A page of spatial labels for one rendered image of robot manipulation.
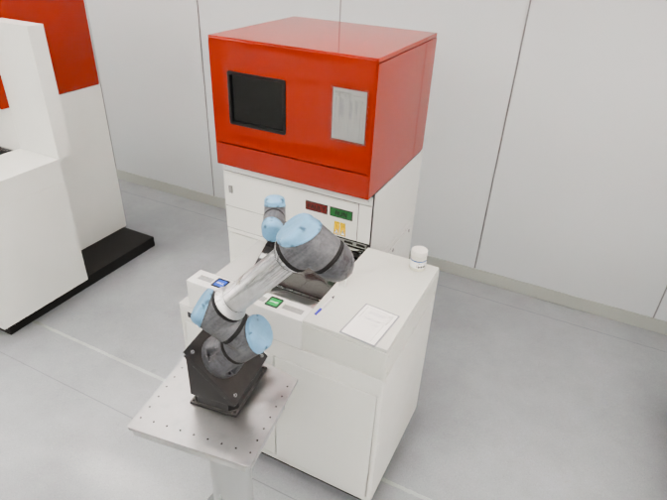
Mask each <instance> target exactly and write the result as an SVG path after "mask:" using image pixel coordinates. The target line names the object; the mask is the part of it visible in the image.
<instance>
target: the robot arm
mask: <svg viewBox="0 0 667 500"><path fill-rule="evenodd" d="M261 229H262V230H261V232H262V236H263V237H264V238H265V239H266V240H267V243H266V244H265V246H264V248H263V250H262V252H261V254H260V255H259V257H258V259H257V261H256V263H255V265H254V266H253V267H252V268H251V269H249V270H248V271H247V272H246V273H245V274H243V275H242V276H241V277H240V278H238V279H237V280H236V281H235V282H234V283H232V284H231V285H230V286H229V287H220V288H219V289H217V290H216V291H214V290H213V289H211V288H208V289H206V290H205V291H204V292H203V294H202V295H201V296H200V298H199V300H198V302H197V303H196V305H195V307H194V309H193V311H192V314H191V320H192V322H193V323H194V324H196V325H197V326H198V327H199V328H201V329H203V330H204V331H206V332H207V333H209V334H210V335H211V337H209V338H208V339H207V340H206V341H205V342H204V343H203V345H202V348H201V359H202V362H203V364H204V366H205V368H206V369H207V370H208V371H209V372H210V373H211V374H212V375H214V376H215V377H218V378H222V379H225V378H229V377H231V376H233V375H235V374H236V373H237V372H238V371H239V370H240V368H241V367H242V365H243V364H244V363H245V362H246V361H248V360H250V359H251V358H253V357H255V356H257V355H258V354H261V353H263V352H264V351H265V350H266V349H268V348H269V347H270V345H271V344H272V341H273V331H272V328H271V325H270V323H269V321H268V320H267V319H266V318H265V317H264V316H263V315H261V314H252V315H248V314H247V313H246V309H247V308H248V307H250V306H251V305H252V304H254V303H255V302H256V301H257V300H259V299H260V298H261V297H263V296H264V295H265V294H267V293H268V292H269V291H270V290H272V289H273V288H274V287H276V286H277V285H278V284H279V283H281V282H282V281H283V280H285V279H286V278H287V277H289V276H290V275H291V274H292V273H294V272H295V273H302V272H304V271H305V270H307V269H308V268H310V269H311V270H313V271H314V272H315V273H316V274H318V275H319V276H321V277H322V278H324V279H326V280H328V281H331V282H341V281H344V280H346V279H347V278H348V277H349V276H350V275H351V273H352V271H353V268H354V258H353V255H352V252H351V251H350V249H349V247H348V246H347V245H346V244H345V243H344V242H343V241H341V240H340V239H339V238H338V237H337V236H335V235H334V234H333V233H332V232H331V231H330V230H328V229H327V228H326V227H325V226H324V225H323V224H322V223H321V222H320V221H319V220H318V219H316V218H314V217H313V216H312V215H310V214H308V213H299V214H297V215H295V216H293V217H292V218H290V219H289V220H288V221H287V222H286V203H285V198H284V197H283V196H281V195H279V194H271V195H268V196H266V197H265V199H264V215H263V222H262V224H261Z"/></svg>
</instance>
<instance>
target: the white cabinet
mask: <svg viewBox="0 0 667 500"><path fill-rule="evenodd" d="M434 300H435V296H433V298H432V300H431V302H430V303H429V305H428V307H427V308H426V310H425V312H424V313H423V315H422V317H421V318H420V320H419V322H418V324H417V325H416V327H415V329H414V330H413V332H412V334H411V335H410V337H409V339H408V341H407V342H406V344H405V346H404V347H403V349H402V351H401V352H400V354H399V356H398V357H397V359H396V361H395V363H394V364H393V366H392V368H391V369H390V371H389V373H388V374H387V376H386V378H385V379H384V380H382V379H380V378H377V377H375V376H372V375H369V374H367V373H364V372H361V371H359V370H356V369H353V368H351V367H348V366H346V365H343V364H340V363H338V362H335V361H332V360H330V359H327V358H324V357H322V356H320V355H317V354H315V353H312V352H310V351H307V350H304V349H302V350H300V349H298V348H295V347H292V346H290V345H287V344H284V343H282V342H279V341H276V340H274V339H273V341H272V344H271V345H270V347H269V348H268V349H266V350H265V351H264V353H265V354H266V355H267V356H268V357H267V358H266V361H265V362H266V363H268V364H270V365H272V366H274V367H276V368H278V369H280V370H282V371H283V372H285V373H287V374H289V375H291V376H293V377H295V378H297V379H298V383H297V385H296V386H295V388H294V390H293V392H292V394H291V396H290V397H289V399H288V401H287V403H286V405H285V409H284V411H283V413H282V415H281V416H280V418H279V420H278V422H277V424H276V426H275V428H274V429H273V431H272V433H271V435H270V436H269V438H268V440H267V441H266V443H265V445H264V447H263V449H262V451H261V453H264V454H266V455H268V456H270V457H272V458H274V459H276V460H278V461H280V462H282V463H285V464H287V465H289V466H291V467H293V468H295V469H297V470H299V471H301V472H303V473H306V474H308V475H310V476H312V477H314V478H316V479H318V480H320V481H322V482H323V483H325V484H328V485H330V486H332V487H334V488H336V489H338V490H340V491H342V492H344V493H346V494H349V495H351V496H353V497H355V498H357V499H359V500H371V499H372V497H373V495H374V492H375V490H376V488H377V486H378V484H379V482H380V480H381V478H382V476H383V474H384V472H385V470H386V468H387V466H388V464H389V462H390V460H391V458H392V456H393V453H394V451H395V449H396V447H397V445H398V443H399V441H400V439H401V437H402V436H403V434H404V432H405V430H406V428H407V426H408V424H409V422H410V420H411V417H412V415H413V413H414V411H415V409H416V406H417V401H418V395H419V389H420V383H421V377H422V371H423V365H424V359H425V353H426V347H427V341H428V335H429V329H430V323H431V317H432V311H433V305H434ZM180 310H181V317H182V324H183V331H184V339H185V346H186V348H187V347H188V346H189V345H190V343H191V342H192V341H193V340H194V339H195V338H196V337H197V335H198V334H199V333H200V332H201V331H202V329H201V328H199V327H198V326H197V325H196V324H194V323H193V322H192V320H191V314H192V311H193V309H191V308H188V307H186V306H183V305H180Z"/></svg>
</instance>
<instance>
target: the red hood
mask: <svg viewBox="0 0 667 500"><path fill-rule="evenodd" d="M437 34H438V33H433V32H424V31H416V30H407V29H398V28H390V27H381V26H373V25H364V24H356V23H348V22H339V21H331V20H322V19H314V18H305V17H297V16H293V17H289V18H284V19H279V20H275V21H270V22H265V23H261V24H256V25H251V26H247V27H242V28H237V29H233V30H228V31H223V32H219V33H214V34H209V35H207V36H208V52H209V65H210V78H211V90H212V103H213V116H214V128H215V141H216V153H217V162H218V163H220V164H224V165H228V166H232V167H235V168H239V169H243V170H247V171H251V172H255V173H259V174H263V175H267V176H271V177H275V178H279V179H283V180H287V181H291V182H295V183H299V184H303V185H307V186H311V187H315V188H322V189H326V190H330V191H334V192H338V193H342V194H346V195H350V196H354V197H358V198H362V199H366V200H369V199H370V198H371V197H372V196H373V195H374V194H375V193H377V192H378V191H379V190H380V189H381V188H382V187H383V186H384V185H385V184H386V183H387V182H388V181H389V180H390V179H392V178H393V177H394V176H395V175H396V174H397V173H398V172H399V171H400V170H401V169H402V168H403V167H404V166H405V165H406V164H407V163H409V162H410V161H411V160H412V159H413V158H414V157H415V156H416V155H417V154H418V153H419V152H420V151H421V150H422V149H423V144H424V136H425V128H426V121H427V113H428V105H429V98H430V90H431V83H432V75H433V67H434V60H435V52H436V44H437Z"/></svg>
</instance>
